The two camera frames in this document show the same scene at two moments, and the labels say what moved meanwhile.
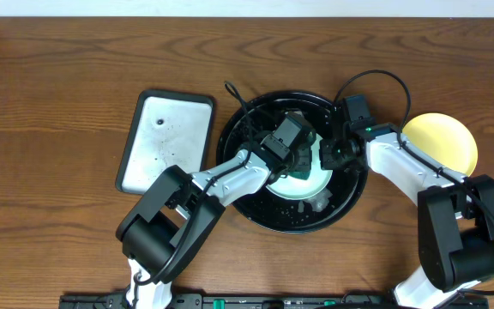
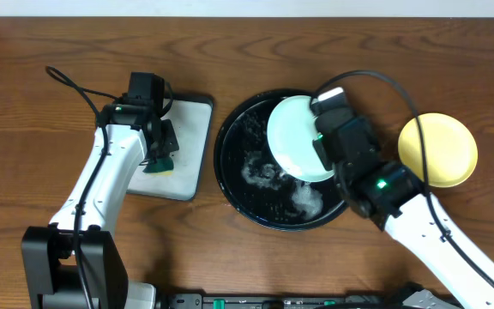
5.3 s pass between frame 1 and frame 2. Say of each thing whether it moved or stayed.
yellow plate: stayed
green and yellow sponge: moved
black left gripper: moved
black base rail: stayed
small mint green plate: moved
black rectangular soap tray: stayed
